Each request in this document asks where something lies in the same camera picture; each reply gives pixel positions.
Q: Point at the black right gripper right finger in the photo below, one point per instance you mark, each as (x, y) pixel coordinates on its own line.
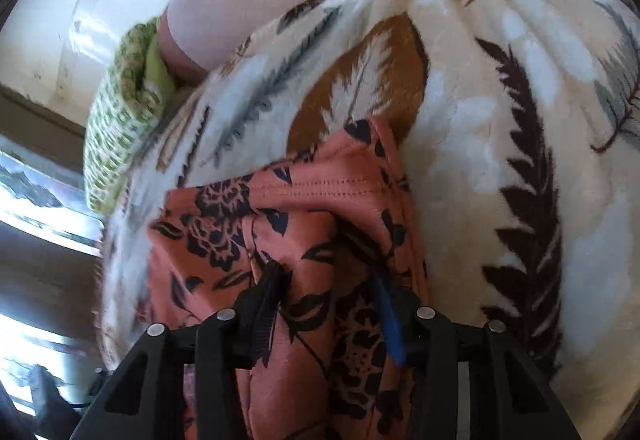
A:
(467, 382)

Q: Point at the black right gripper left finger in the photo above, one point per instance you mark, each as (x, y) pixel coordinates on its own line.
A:
(144, 397)

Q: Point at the green white patterned pillow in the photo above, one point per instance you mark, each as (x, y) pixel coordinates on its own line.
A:
(128, 106)

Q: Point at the cream leaf print blanket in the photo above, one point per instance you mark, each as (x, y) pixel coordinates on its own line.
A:
(517, 124)

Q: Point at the stained glass window panel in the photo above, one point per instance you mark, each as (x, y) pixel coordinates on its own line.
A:
(47, 208)

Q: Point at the orange black floral garment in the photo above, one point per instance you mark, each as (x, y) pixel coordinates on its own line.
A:
(338, 219)

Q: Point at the black bag on floor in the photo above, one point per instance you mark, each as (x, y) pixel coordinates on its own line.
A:
(57, 418)

